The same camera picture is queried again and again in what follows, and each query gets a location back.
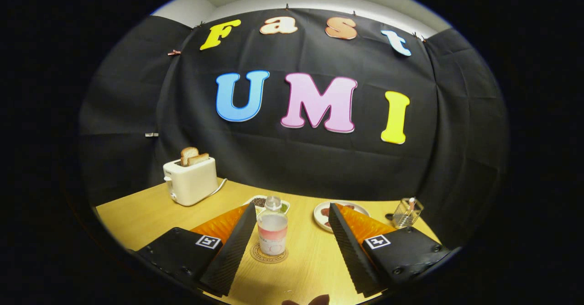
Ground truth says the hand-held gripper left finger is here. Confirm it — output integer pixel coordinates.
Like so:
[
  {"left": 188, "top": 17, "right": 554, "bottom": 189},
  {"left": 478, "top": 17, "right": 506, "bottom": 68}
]
[{"left": 132, "top": 202, "right": 257, "bottom": 298}]

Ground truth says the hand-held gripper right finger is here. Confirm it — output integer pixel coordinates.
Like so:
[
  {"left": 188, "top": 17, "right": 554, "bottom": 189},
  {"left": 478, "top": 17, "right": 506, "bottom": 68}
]
[{"left": 328, "top": 202, "right": 452, "bottom": 296}]

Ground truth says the round cork coaster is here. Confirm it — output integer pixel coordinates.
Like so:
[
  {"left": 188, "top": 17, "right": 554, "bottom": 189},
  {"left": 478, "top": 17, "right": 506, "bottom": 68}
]
[{"left": 250, "top": 242, "right": 289, "bottom": 264}]

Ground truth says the clear juice bottle pink label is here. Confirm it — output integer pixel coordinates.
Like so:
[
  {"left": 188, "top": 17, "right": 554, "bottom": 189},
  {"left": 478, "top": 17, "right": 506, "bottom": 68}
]
[{"left": 257, "top": 196, "right": 289, "bottom": 256}]

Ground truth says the white plate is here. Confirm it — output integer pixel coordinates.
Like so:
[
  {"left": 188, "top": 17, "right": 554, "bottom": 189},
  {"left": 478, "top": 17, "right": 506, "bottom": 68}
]
[{"left": 313, "top": 200, "right": 370, "bottom": 233}]

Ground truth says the wooden table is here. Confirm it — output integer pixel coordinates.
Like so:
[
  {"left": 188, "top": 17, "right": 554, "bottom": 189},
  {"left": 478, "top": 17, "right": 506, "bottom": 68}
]
[{"left": 95, "top": 177, "right": 442, "bottom": 305}]

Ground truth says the white divided spice tray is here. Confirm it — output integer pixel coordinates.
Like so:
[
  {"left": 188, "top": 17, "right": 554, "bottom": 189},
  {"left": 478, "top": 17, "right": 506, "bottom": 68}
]
[{"left": 243, "top": 195, "right": 291, "bottom": 215}]

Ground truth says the clear glass holder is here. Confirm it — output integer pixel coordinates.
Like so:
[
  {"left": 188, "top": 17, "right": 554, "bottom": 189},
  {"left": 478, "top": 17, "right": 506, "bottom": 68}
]
[{"left": 391, "top": 197, "right": 424, "bottom": 229}]

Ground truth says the white toaster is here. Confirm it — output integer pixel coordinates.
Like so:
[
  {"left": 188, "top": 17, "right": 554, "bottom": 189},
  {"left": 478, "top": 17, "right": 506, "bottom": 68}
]
[{"left": 163, "top": 157, "right": 219, "bottom": 207}]

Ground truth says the black backdrop cloth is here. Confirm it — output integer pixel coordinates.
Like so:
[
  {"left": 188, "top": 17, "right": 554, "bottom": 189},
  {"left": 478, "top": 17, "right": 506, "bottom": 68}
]
[{"left": 78, "top": 7, "right": 509, "bottom": 246}]

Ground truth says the white toaster cable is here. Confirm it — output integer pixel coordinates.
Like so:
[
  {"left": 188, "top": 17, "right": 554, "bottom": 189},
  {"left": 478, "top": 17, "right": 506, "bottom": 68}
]
[{"left": 208, "top": 178, "right": 228, "bottom": 200}]

